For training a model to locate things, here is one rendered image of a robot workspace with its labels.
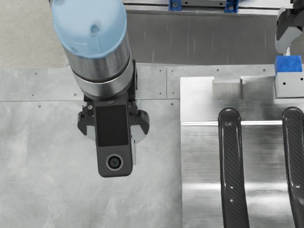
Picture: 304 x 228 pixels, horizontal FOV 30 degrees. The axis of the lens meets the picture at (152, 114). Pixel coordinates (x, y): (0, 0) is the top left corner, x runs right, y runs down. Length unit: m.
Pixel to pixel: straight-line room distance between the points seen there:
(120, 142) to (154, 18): 1.17
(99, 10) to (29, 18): 1.62
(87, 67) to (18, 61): 1.48
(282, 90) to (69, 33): 0.49
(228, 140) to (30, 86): 0.41
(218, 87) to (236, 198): 0.21
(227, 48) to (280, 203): 0.96
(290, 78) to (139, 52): 0.89
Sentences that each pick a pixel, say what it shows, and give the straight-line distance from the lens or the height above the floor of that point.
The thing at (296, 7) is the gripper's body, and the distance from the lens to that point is 0.80.
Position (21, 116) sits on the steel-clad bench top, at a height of 0.80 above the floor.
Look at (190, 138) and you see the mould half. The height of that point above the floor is 0.89.
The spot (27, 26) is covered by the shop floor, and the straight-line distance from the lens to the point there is 2.18.
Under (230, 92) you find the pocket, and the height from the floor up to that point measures 0.86.
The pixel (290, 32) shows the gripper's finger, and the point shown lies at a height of 1.08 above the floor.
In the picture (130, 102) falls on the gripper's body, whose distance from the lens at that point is 0.77.
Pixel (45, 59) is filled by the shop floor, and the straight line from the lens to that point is 2.09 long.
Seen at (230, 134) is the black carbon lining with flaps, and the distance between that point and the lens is 0.97.
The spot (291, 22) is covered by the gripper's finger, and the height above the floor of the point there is 1.10.
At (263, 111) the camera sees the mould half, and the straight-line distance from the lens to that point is 0.99.
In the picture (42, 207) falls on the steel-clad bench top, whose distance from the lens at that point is 1.04.
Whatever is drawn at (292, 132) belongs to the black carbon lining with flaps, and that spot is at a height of 0.88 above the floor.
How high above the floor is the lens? 1.79
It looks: 67 degrees down
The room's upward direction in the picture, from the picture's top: 6 degrees counter-clockwise
